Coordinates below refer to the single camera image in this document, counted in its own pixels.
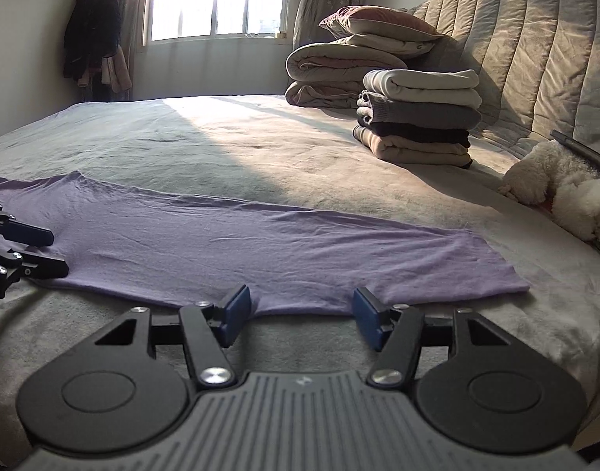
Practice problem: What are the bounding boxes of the window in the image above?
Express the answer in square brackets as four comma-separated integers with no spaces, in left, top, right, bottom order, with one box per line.
[143,0,293,47]

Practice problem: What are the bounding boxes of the dark tablet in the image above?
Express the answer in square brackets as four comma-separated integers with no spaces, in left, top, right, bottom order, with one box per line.
[550,129,600,178]

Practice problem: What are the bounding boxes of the black folded garment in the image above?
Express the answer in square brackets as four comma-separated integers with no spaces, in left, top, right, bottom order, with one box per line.
[357,117,472,150]

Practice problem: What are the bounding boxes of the pink and beige pillow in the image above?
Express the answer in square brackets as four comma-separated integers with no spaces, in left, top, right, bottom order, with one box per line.
[319,6,443,40]

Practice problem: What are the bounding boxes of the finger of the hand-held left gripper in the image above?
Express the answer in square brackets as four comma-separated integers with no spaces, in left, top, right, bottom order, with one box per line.
[0,245,69,299]
[0,201,54,247]

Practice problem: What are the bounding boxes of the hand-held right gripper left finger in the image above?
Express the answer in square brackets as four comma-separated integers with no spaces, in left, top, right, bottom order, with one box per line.
[95,285,252,388]

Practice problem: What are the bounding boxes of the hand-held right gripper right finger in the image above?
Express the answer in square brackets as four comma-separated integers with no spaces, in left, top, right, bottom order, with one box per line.
[354,287,511,388]

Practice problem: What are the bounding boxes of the white plush toy dog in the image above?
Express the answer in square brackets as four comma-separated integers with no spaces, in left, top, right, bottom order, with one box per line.
[498,140,600,256]

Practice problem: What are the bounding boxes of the white folded garment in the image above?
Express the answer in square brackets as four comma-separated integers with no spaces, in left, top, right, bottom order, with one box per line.
[363,69,483,107]

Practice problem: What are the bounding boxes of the folded beige quilt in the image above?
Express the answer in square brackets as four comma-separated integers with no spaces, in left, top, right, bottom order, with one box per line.
[285,42,409,109]

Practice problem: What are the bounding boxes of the purple pants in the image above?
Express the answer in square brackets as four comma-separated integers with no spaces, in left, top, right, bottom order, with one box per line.
[0,171,532,317]

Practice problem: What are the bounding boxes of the dark hanging clothes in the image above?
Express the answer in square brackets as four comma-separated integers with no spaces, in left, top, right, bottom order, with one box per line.
[63,0,121,82]

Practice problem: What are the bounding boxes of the grey bed sheet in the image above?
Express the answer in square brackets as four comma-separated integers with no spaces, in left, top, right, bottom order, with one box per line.
[0,93,600,467]

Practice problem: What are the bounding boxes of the pink hanging clothes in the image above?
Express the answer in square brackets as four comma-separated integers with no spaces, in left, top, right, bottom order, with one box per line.
[77,46,132,93]

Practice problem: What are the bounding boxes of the grey quilted headboard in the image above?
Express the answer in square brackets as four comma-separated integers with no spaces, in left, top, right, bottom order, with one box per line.
[410,0,600,162]

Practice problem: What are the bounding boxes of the beige folded garment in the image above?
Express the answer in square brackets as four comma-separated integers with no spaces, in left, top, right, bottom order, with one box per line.
[353,125,473,170]

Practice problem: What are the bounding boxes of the plain beige curtain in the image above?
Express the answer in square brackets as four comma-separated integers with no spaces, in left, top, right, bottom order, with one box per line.
[101,0,156,101]

